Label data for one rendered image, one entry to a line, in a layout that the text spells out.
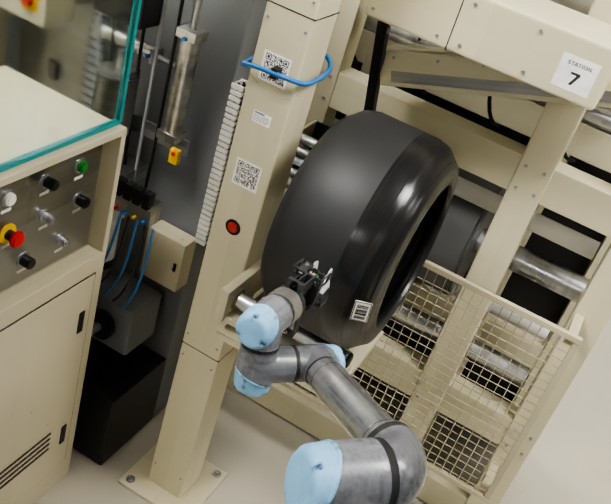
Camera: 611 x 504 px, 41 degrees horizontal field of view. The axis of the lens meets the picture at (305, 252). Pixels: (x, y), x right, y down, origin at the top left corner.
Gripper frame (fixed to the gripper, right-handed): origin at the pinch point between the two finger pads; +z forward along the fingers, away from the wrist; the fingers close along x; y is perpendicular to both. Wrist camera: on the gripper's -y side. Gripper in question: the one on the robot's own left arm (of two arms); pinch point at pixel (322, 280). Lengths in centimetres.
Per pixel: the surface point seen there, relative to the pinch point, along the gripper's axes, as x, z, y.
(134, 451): 50, 42, -116
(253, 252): 27.1, 26.5, -16.5
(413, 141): -1.8, 24.4, 30.6
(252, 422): 25, 82, -111
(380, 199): -3.5, 7.6, 20.5
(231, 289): 25.3, 14.9, -23.0
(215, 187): 42.0, 23.3, -3.2
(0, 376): 61, -23, -54
